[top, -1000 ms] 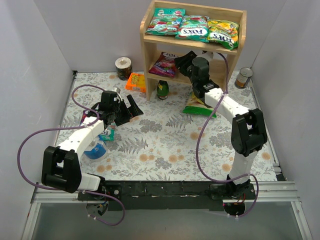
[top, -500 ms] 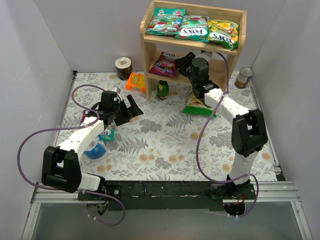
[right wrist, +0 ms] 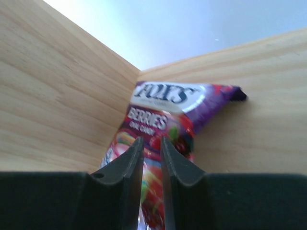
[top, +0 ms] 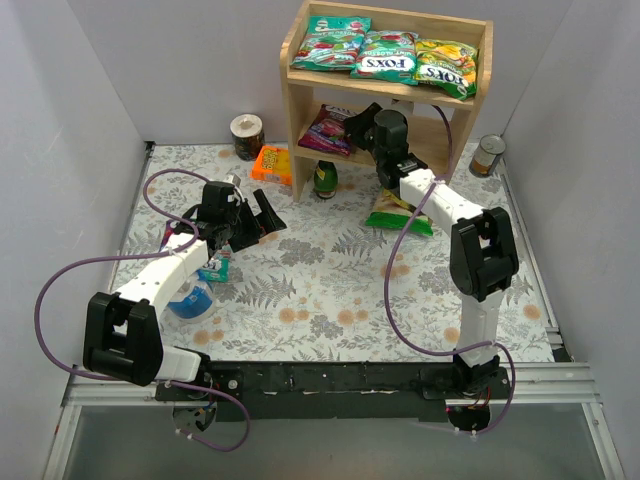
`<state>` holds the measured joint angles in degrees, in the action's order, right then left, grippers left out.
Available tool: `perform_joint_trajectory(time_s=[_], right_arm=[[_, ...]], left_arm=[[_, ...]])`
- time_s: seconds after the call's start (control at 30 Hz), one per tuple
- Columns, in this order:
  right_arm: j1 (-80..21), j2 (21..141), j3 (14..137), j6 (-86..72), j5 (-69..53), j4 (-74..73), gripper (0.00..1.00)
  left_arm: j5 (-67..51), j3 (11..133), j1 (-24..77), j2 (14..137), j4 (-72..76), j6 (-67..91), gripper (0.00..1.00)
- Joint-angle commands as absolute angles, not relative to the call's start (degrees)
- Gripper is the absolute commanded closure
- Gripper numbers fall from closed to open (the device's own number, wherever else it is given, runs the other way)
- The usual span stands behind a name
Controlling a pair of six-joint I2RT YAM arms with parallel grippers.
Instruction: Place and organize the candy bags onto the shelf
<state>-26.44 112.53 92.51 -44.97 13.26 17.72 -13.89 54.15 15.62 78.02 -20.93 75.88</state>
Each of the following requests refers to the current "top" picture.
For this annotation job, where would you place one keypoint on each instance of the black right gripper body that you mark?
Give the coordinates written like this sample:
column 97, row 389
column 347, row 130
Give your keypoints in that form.
column 367, row 133

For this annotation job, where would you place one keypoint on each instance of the green glass bottle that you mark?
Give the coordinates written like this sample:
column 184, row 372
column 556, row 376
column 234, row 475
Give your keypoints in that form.
column 325, row 180

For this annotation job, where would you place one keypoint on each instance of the teal Fox's candy bag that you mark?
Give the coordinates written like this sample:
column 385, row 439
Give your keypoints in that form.
column 387, row 55
column 331, row 43

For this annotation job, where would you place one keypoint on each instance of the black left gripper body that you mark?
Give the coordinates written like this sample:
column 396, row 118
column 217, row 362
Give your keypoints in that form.
column 251, row 226

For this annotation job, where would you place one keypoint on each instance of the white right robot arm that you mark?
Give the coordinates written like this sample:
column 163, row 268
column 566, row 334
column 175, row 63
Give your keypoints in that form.
column 483, row 258

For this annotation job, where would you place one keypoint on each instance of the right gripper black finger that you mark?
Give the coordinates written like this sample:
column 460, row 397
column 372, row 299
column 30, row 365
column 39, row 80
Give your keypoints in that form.
column 349, row 125
column 371, row 111

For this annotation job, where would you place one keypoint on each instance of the wooden two-tier shelf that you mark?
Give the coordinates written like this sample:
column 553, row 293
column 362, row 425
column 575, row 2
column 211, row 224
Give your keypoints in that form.
column 437, row 143

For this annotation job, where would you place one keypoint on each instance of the green cassava chips bag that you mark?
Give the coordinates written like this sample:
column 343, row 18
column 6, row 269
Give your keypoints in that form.
column 390, row 212

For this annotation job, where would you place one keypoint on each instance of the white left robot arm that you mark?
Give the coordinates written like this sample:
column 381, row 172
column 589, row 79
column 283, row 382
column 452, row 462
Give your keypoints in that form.
column 122, row 334

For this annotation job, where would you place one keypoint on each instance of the orange candy box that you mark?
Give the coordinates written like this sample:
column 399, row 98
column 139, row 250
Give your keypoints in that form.
column 272, row 165

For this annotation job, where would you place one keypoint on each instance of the dark tape roll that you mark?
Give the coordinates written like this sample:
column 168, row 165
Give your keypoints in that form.
column 248, row 136

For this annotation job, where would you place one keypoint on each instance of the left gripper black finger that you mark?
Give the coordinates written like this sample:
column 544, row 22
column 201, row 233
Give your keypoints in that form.
column 267, row 219
column 247, row 231

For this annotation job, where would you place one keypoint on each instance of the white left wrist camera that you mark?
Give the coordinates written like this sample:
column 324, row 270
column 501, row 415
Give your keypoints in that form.
column 235, row 181

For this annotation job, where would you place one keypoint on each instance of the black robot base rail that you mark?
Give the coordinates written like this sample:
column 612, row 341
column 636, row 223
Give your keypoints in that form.
column 340, row 390

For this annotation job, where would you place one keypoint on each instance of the metal tin can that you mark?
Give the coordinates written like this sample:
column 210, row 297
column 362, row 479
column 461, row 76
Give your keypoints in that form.
column 488, row 152

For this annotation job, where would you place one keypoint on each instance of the purple fox's candy bag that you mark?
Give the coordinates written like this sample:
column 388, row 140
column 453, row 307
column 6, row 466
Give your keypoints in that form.
column 327, row 132
column 177, row 237

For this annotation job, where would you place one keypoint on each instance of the yellow green Fox's candy bag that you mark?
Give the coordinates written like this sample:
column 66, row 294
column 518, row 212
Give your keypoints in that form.
column 449, row 65

